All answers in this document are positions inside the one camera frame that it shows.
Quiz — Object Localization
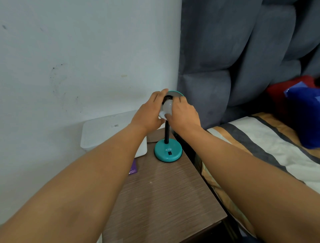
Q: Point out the person's right hand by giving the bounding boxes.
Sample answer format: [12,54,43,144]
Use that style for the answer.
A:
[164,96,203,136]

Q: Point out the person's left hand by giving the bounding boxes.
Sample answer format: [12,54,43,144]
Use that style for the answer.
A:
[130,89,169,136]

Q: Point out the white light bulb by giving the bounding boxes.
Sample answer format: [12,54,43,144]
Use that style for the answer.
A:
[159,98,174,119]

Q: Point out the teal desk lamp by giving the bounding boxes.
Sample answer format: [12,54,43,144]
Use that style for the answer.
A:
[154,90,186,163]

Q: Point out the person's right forearm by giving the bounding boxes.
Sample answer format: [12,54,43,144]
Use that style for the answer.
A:
[185,125,320,243]

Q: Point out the person's left forearm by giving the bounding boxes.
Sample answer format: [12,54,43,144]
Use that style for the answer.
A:
[0,123,148,243]

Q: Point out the purple card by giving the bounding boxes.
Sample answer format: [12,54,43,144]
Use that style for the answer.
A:
[128,159,139,176]

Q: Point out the white plastic box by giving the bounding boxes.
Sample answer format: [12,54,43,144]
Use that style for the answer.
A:
[80,110,148,159]

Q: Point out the brown wooden nightstand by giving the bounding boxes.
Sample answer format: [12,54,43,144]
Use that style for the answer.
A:
[101,127,228,243]

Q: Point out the grey padded headboard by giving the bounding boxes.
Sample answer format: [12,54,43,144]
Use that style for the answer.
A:
[177,0,320,131]

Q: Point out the striped bed sheet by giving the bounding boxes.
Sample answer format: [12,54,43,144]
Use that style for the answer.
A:
[199,112,320,239]

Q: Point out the red pillow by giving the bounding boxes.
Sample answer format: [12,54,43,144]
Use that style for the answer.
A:
[265,75,320,121]

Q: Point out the blue pillow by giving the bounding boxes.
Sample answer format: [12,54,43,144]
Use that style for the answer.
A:
[283,81,320,150]

